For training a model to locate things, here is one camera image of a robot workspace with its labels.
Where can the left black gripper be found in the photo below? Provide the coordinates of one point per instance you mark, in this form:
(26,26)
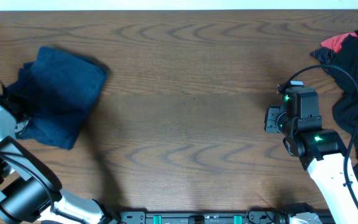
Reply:
(23,124)

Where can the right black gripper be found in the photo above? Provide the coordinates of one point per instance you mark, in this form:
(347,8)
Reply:
(270,126)

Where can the dark blue shorts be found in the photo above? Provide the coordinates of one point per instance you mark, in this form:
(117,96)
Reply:
(57,91)

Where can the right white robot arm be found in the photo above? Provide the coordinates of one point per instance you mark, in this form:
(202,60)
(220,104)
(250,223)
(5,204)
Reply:
(321,152)

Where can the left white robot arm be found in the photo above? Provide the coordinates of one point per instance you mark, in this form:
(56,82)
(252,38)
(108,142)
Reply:
(30,191)

